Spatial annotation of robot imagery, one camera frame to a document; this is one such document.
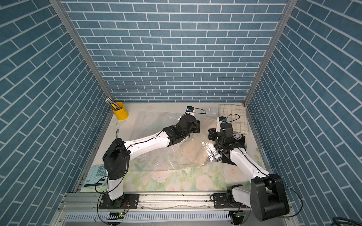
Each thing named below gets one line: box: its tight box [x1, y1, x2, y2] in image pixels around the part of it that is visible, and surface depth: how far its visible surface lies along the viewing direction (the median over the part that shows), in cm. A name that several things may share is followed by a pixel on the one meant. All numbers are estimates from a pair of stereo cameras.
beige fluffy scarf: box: [181, 117, 218, 166], surface depth 85 cm
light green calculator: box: [80, 164, 108, 193], surface depth 80 cm
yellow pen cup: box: [110, 101, 129, 122], surface depth 107 cm
